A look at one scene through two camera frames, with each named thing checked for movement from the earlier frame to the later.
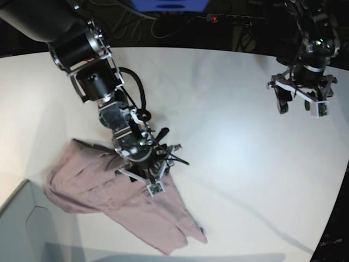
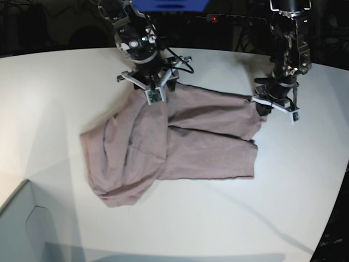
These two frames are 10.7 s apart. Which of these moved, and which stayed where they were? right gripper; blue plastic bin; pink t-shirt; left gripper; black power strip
Moved: right gripper; left gripper; pink t-shirt
Stayed: black power strip; blue plastic bin
